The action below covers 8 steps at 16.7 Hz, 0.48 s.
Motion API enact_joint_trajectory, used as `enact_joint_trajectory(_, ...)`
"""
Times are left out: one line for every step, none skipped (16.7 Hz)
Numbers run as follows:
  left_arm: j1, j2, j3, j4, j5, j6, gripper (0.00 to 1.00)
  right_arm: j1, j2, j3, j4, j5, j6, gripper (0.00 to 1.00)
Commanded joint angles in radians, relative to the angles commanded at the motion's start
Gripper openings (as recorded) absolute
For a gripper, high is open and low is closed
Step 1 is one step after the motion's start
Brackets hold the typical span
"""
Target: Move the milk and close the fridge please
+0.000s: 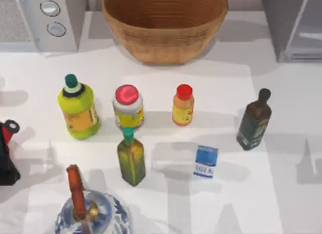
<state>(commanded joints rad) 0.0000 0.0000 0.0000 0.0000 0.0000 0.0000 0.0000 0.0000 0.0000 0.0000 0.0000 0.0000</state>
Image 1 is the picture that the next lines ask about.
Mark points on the white jar with red lid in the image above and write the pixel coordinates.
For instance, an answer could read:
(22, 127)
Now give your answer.
(127, 105)

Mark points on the black and red stapler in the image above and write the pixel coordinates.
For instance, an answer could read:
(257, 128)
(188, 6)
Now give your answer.
(6, 153)

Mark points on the orange bottle with red cap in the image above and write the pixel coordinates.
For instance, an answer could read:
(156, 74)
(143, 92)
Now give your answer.
(183, 107)

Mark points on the yellow-green bottle with teal cap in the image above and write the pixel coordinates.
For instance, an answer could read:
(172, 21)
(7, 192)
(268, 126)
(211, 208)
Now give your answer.
(78, 110)

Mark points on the blue and white teapot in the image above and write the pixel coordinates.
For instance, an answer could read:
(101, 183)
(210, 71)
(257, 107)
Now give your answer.
(93, 214)

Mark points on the round microwave knob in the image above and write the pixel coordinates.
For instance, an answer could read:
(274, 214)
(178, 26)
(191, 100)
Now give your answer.
(50, 8)
(56, 29)

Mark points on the pale microwave oven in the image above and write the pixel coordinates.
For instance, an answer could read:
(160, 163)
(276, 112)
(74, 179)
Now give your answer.
(37, 22)

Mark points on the green square bottle teal cap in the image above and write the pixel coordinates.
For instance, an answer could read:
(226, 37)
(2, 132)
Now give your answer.
(131, 158)

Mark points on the dark green glass bottle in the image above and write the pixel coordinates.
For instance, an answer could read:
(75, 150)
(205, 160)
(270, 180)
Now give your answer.
(255, 123)

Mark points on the blue and white milk carton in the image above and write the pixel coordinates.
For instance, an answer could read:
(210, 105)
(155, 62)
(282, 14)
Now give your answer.
(205, 162)

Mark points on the brown woven basket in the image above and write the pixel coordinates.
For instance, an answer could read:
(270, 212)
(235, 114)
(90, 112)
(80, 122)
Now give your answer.
(163, 30)

